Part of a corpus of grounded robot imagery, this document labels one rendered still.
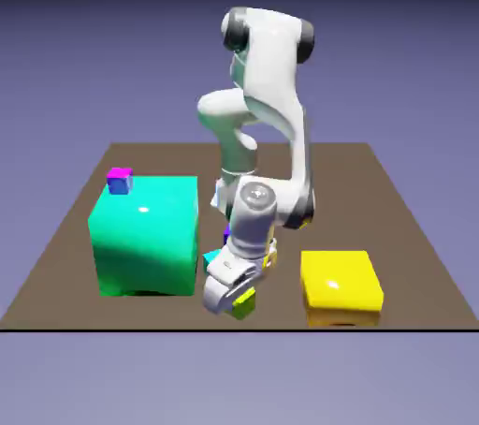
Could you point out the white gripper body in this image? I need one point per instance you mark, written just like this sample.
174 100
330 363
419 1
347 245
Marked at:
219 294

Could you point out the small yellow-green cube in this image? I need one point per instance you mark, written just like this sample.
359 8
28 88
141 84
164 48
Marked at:
244 306

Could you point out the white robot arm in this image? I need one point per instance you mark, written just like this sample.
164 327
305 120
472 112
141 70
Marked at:
273 69

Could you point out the small cyan cube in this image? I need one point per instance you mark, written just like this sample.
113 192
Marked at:
210 258

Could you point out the small violet cube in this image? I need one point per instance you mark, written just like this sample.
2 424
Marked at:
226 234

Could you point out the small magenta cube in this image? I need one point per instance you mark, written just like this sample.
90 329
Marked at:
119 179

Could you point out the large teal box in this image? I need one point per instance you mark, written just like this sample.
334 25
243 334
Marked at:
144 230

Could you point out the large yellow box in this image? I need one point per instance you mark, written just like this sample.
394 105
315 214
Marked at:
338 279

